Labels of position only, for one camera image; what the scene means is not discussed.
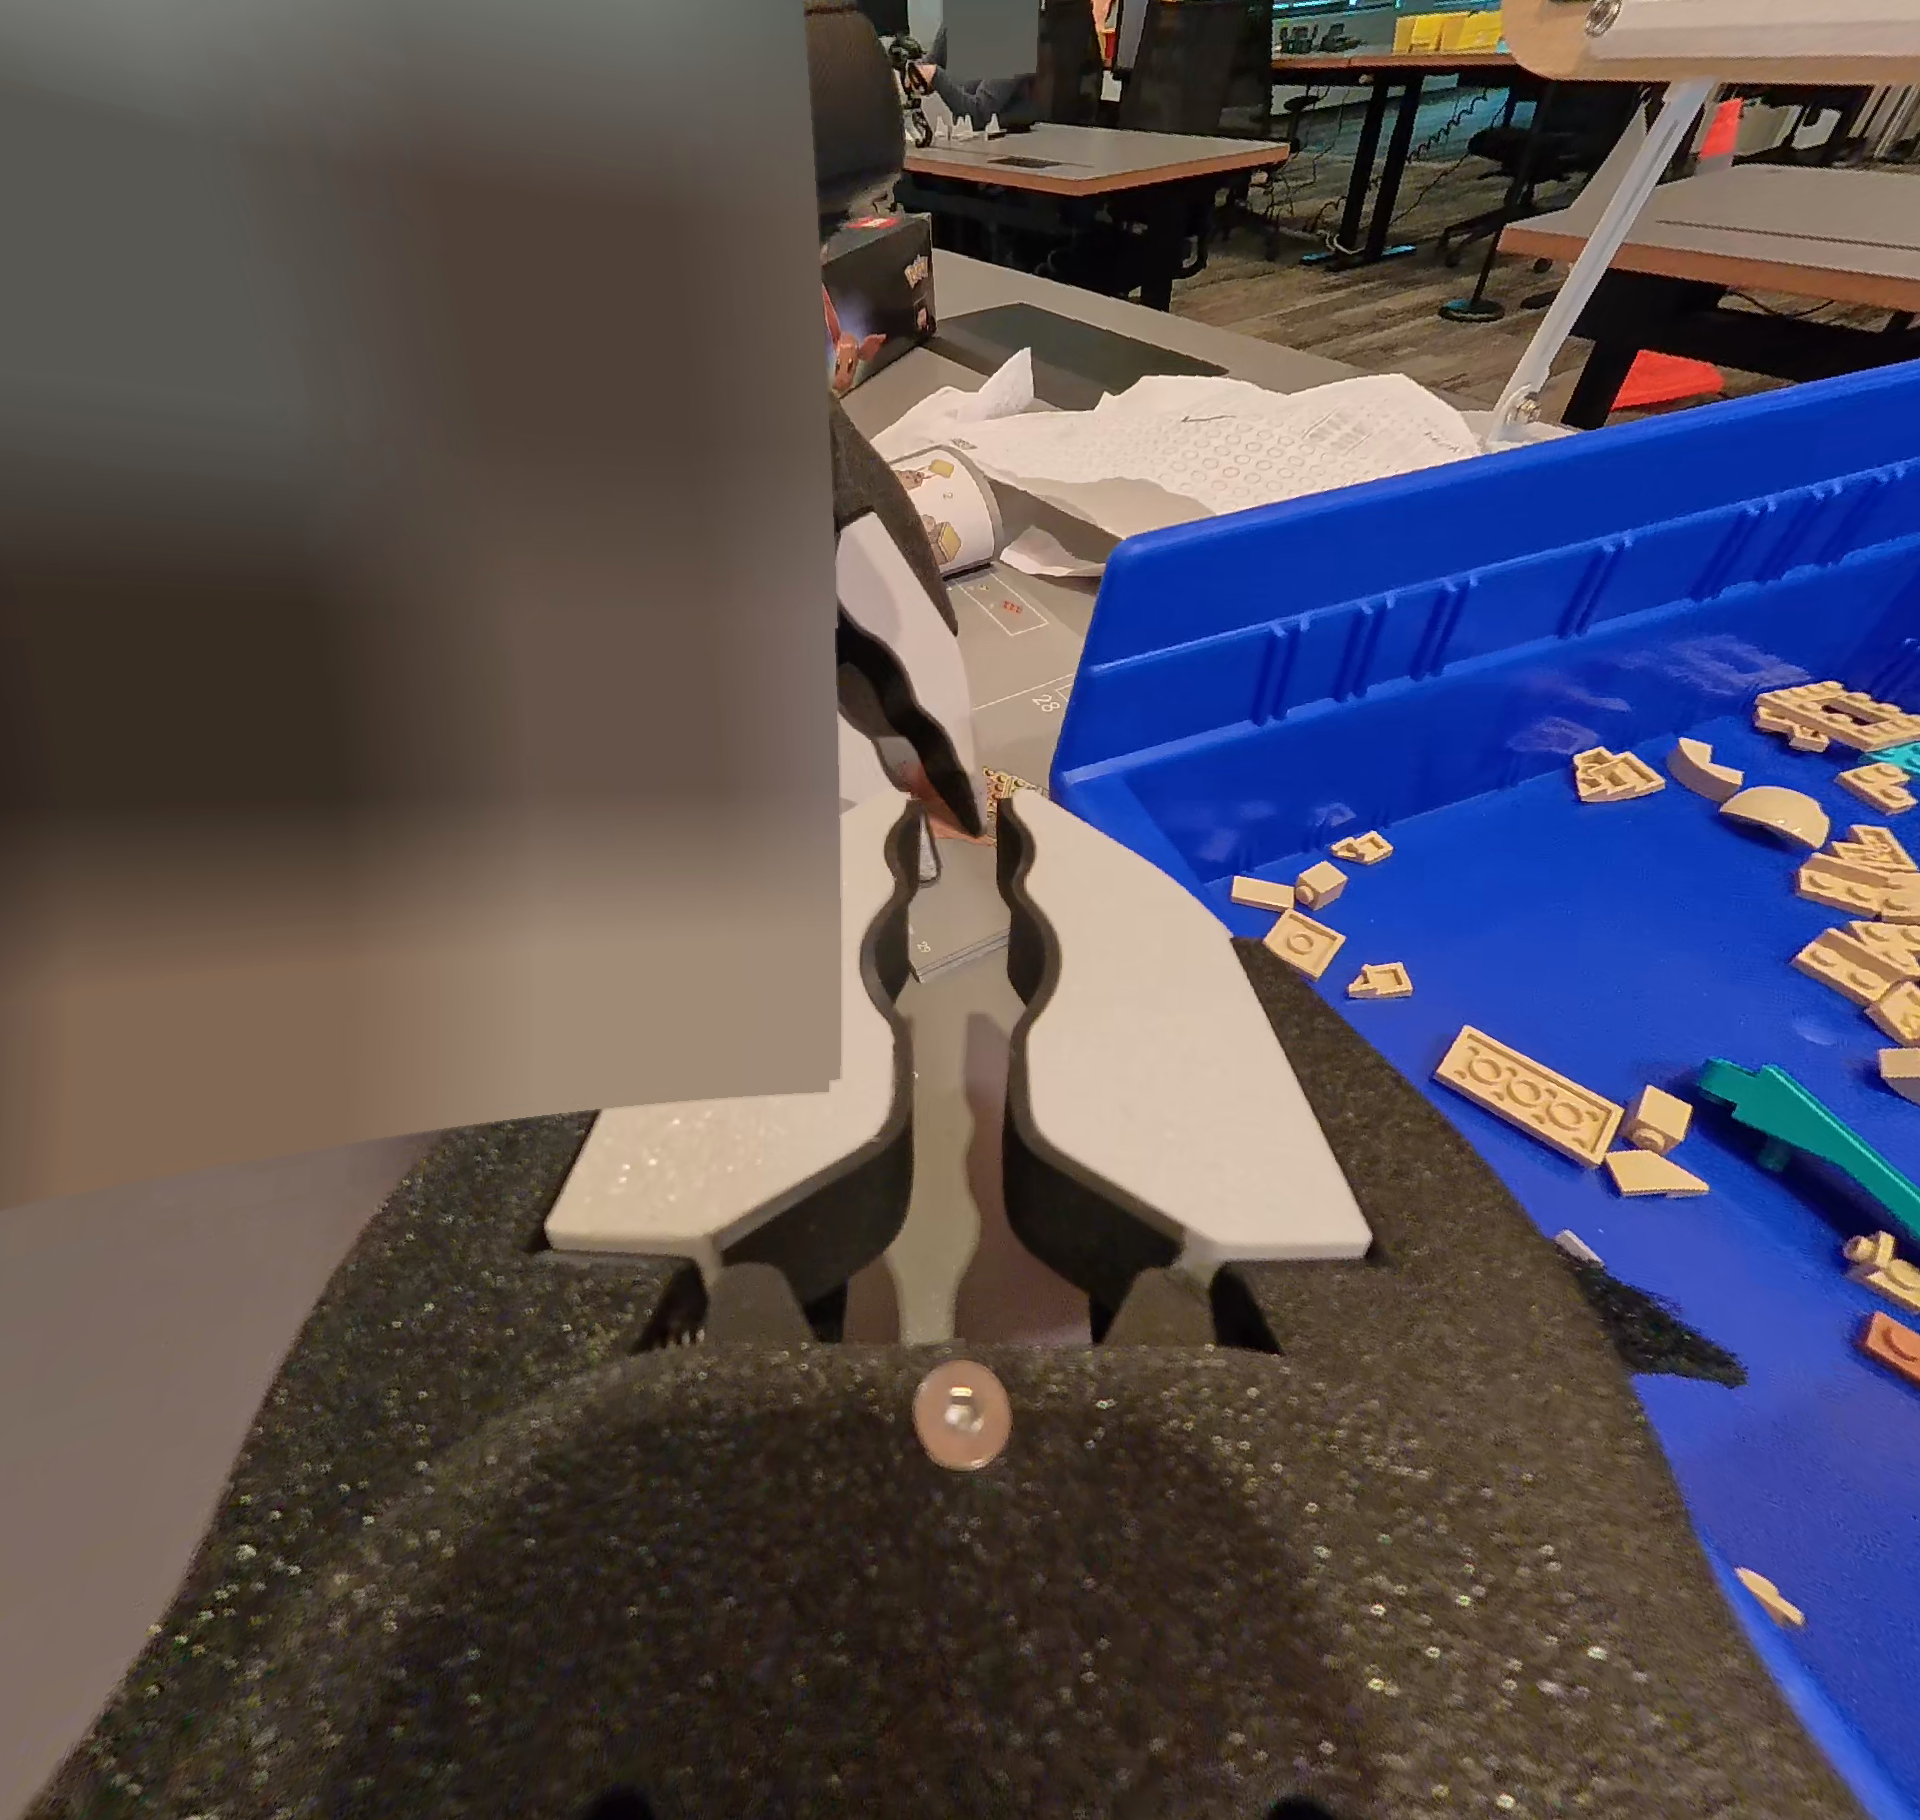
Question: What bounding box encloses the curled white booklet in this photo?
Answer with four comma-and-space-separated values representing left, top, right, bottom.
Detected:
884, 441, 1009, 581

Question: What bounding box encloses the teal curved brick piece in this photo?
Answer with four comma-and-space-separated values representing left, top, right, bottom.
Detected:
1701, 1060, 1920, 1238

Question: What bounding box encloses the black office chair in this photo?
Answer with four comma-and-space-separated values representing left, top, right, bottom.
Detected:
1036, 0, 1112, 127
1116, 0, 1276, 140
805, 0, 912, 224

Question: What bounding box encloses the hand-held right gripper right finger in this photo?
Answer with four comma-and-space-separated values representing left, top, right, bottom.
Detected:
995, 792, 1375, 1335

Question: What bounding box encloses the pile of tan bricks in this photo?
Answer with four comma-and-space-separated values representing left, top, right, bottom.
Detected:
1229, 678, 1920, 1637

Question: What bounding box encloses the black toy box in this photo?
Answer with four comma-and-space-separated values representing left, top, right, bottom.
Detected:
819, 209, 942, 393

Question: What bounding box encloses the blue plastic bin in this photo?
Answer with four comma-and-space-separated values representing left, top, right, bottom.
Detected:
1046, 361, 1920, 1820

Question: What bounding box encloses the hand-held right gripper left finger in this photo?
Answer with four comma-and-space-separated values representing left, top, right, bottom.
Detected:
545, 799, 917, 1273

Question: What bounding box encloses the wood-edged office table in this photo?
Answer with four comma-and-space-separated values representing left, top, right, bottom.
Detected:
902, 120, 1294, 314
1499, 161, 1920, 420
1270, 44, 1525, 272

